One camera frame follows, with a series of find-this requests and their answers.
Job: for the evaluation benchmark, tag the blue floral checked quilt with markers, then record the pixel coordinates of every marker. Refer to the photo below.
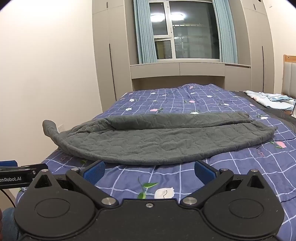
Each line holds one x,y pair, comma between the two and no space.
208,104

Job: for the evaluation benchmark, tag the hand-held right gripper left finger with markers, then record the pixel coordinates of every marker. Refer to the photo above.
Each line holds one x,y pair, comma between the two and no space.
94,173

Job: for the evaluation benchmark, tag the person's jeans leg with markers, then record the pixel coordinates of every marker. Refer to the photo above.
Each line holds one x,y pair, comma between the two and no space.
9,224

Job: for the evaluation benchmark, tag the light blue curtain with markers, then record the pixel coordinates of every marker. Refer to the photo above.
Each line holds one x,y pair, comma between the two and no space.
145,32
225,32

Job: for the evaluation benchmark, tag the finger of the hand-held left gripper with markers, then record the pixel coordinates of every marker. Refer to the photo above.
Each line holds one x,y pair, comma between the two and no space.
34,167

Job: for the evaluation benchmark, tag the beige wardrobe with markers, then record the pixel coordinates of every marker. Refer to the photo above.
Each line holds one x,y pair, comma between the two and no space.
108,58
256,46

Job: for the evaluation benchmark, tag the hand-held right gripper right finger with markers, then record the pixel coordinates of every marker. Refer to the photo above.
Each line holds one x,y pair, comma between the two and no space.
203,173

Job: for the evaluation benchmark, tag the padded wooden headboard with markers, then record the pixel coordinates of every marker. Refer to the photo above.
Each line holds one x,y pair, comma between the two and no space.
290,76

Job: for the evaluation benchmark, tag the light blue patterned cloth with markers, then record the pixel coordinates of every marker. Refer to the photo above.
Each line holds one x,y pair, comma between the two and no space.
270,99

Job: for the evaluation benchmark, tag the white wall socket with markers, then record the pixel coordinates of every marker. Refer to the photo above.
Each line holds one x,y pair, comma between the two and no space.
61,128

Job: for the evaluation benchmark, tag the window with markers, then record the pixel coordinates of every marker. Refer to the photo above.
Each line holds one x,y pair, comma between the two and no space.
194,34

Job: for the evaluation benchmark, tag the grey fleece pants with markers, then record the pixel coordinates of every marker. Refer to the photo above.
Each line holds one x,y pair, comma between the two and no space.
150,143

